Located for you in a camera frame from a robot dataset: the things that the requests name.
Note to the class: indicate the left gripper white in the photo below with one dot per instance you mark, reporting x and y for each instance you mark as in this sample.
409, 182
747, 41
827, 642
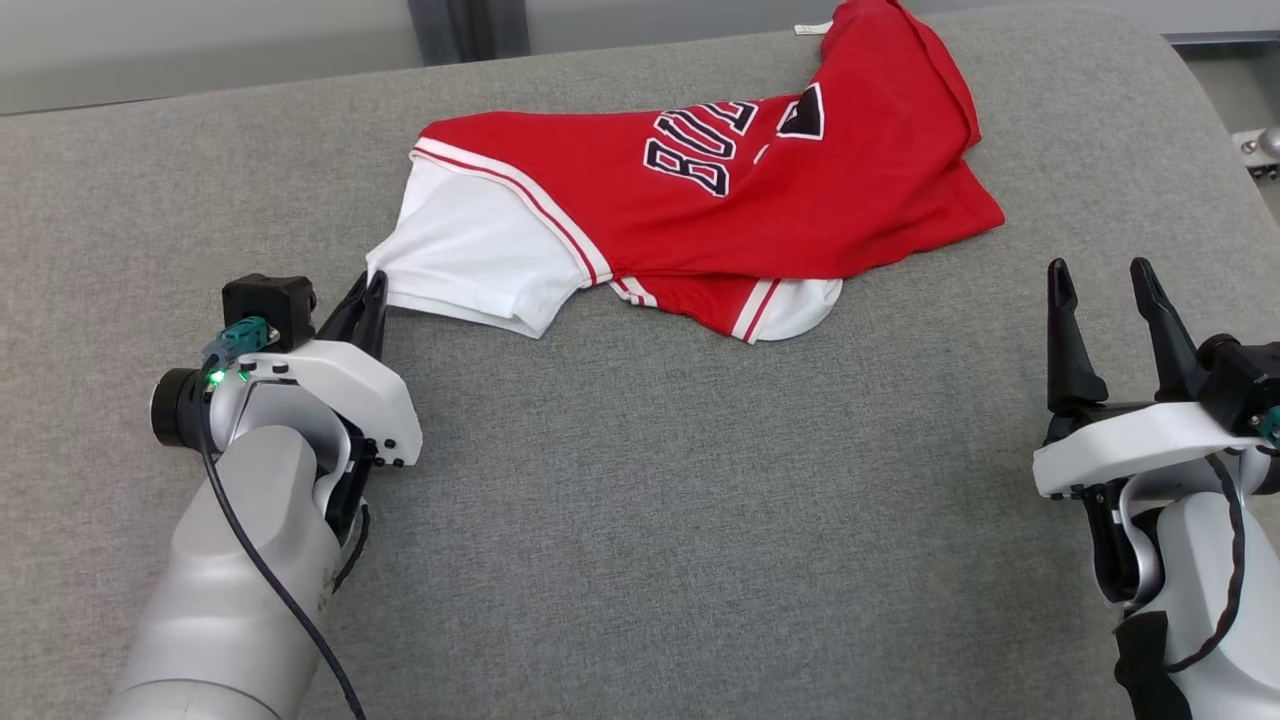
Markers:
340, 375

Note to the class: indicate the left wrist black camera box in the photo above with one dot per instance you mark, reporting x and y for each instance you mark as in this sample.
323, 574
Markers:
268, 305

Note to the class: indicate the left wrist teal connector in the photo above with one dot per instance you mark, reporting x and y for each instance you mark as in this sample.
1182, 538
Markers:
240, 338

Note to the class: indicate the silver metal fixture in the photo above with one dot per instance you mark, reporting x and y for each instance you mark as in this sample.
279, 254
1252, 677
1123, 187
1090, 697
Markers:
1262, 148

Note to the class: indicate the wrist teal connector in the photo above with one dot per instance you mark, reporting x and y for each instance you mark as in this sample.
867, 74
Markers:
1270, 425
240, 338

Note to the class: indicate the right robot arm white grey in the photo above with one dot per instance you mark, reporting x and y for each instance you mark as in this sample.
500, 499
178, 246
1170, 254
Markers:
1205, 570

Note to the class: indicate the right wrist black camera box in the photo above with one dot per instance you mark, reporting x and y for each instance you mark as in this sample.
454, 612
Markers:
1240, 380

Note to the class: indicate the right wrist teal connector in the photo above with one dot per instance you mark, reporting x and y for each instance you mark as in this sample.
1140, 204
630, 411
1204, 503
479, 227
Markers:
1270, 425

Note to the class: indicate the grey metal partition post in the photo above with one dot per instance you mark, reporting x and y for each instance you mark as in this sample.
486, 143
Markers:
468, 28

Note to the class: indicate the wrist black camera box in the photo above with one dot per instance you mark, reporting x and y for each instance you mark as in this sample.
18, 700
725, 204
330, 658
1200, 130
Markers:
268, 305
1240, 380

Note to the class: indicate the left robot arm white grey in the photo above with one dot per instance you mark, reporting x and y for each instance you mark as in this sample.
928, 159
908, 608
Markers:
220, 620

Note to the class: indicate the red and white basketball jersey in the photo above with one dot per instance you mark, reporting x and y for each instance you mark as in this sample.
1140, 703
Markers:
820, 200

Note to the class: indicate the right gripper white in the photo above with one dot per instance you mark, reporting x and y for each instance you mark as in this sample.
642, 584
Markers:
1130, 445

